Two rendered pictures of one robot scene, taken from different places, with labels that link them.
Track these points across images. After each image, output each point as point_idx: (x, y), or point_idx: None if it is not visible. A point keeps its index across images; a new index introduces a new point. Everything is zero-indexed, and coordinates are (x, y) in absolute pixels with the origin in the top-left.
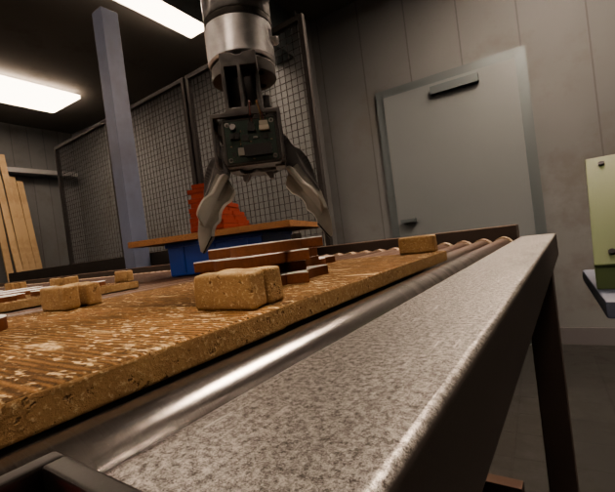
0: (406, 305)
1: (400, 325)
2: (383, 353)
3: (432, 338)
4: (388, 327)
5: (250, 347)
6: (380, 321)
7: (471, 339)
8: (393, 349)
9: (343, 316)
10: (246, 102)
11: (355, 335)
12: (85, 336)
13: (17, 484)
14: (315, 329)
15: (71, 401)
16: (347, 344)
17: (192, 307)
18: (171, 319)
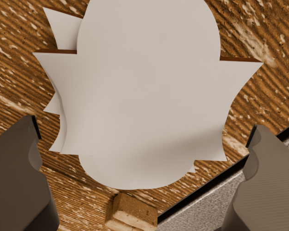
0: (230, 184)
1: (204, 211)
2: (184, 229)
3: (204, 225)
4: (198, 211)
5: None
6: (200, 204)
7: (213, 229)
8: (188, 228)
9: (186, 196)
10: None
11: (183, 214)
12: (69, 222)
13: None
14: (169, 208)
15: None
16: (176, 220)
17: (98, 195)
18: (100, 215)
